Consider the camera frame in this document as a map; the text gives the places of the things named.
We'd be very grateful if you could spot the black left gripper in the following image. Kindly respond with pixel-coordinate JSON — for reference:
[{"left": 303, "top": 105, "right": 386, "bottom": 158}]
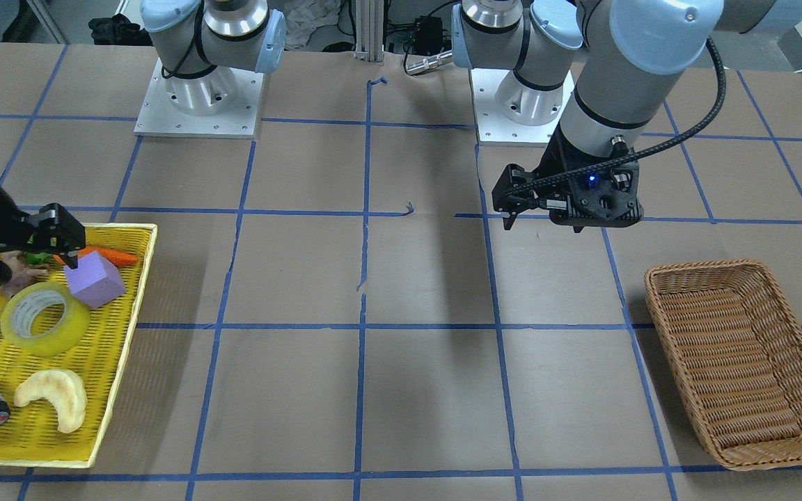
[{"left": 492, "top": 136, "right": 644, "bottom": 232}]

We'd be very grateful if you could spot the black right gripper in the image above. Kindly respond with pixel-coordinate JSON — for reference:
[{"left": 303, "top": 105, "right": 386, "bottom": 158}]
[{"left": 0, "top": 203, "right": 86, "bottom": 269}]

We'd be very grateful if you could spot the yellow packing tape roll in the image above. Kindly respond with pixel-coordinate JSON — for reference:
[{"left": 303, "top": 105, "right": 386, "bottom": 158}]
[{"left": 0, "top": 282, "right": 91, "bottom": 356}]

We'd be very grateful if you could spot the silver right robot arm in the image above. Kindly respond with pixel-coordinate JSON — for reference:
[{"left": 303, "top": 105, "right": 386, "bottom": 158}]
[{"left": 0, "top": 1, "right": 287, "bottom": 267}]

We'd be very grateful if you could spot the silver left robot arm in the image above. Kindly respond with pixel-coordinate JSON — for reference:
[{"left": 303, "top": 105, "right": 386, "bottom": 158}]
[{"left": 451, "top": 1, "right": 802, "bottom": 232}]

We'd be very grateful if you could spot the purple foam cube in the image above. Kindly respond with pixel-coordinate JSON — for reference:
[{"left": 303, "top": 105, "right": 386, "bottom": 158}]
[{"left": 63, "top": 251, "right": 127, "bottom": 310}]

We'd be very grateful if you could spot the green leaf toy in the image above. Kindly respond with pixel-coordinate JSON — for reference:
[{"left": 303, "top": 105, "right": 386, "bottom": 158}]
[{"left": 23, "top": 253, "right": 53, "bottom": 267}]

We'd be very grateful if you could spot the orange toy carrot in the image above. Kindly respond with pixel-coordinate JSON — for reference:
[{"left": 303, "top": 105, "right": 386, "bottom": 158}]
[{"left": 77, "top": 246, "right": 138, "bottom": 267}]

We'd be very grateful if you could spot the brown dried root toy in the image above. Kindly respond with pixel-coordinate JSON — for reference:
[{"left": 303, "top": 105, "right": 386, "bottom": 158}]
[{"left": 0, "top": 250, "right": 48, "bottom": 299}]

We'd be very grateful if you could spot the yellow woven tray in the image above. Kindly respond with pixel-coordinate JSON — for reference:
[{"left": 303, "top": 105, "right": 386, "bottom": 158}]
[{"left": 0, "top": 224, "right": 158, "bottom": 468}]

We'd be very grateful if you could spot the brown wicker basket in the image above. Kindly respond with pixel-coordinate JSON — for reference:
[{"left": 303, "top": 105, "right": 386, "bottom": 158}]
[{"left": 644, "top": 259, "right": 802, "bottom": 470}]

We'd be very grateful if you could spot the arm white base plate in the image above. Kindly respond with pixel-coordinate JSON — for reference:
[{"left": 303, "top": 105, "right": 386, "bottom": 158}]
[
  {"left": 134, "top": 61, "right": 265, "bottom": 140},
  {"left": 470, "top": 69, "right": 575, "bottom": 147}
]

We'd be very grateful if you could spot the aluminium frame post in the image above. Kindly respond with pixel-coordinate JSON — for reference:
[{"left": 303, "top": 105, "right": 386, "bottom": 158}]
[{"left": 354, "top": 0, "right": 385, "bottom": 65}]

